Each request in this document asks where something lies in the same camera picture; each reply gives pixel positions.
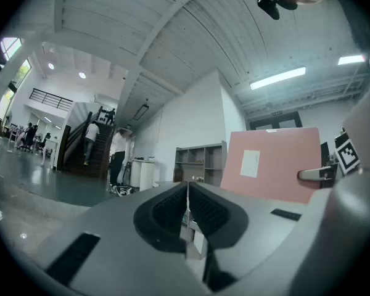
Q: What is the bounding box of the black head-worn camera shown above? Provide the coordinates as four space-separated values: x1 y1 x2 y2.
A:
256 0 298 20

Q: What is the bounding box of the black balcony railing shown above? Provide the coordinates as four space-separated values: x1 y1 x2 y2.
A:
29 88 74 110

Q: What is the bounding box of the white board with black dots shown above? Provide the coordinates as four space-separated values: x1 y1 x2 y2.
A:
97 105 115 125

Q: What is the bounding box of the dark double door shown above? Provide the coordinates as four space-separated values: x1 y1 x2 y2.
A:
249 111 303 131

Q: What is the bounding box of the white ribbed bar table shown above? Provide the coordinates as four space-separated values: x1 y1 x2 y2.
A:
128 158 157 192

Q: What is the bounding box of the wooden cubby shelf unit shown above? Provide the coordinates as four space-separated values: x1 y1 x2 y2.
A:
174 140 228 187

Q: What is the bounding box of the pink card sheet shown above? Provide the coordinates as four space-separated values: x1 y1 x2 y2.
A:
220 127 323 205

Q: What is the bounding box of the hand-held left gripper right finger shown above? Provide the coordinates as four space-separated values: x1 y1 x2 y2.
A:
188 181 311 292

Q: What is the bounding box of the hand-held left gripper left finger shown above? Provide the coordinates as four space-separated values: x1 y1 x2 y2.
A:
33 181 212 296

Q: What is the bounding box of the grey wooden desk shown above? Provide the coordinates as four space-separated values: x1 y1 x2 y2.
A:
154 179 186 189

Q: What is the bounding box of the dark wooden staircase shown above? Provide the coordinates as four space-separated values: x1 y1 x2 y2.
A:
57 109 117 180

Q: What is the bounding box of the square ceiling light panel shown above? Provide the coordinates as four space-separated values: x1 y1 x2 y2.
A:
337 54 366 66

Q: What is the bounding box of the long ceiling tube light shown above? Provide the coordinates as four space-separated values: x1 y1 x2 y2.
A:
249 67 307 91

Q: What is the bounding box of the black hanging frame lamp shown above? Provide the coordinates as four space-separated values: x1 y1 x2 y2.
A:
132 102 150 121

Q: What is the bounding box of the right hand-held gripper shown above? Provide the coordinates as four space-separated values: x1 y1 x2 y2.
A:
297 131 363 190

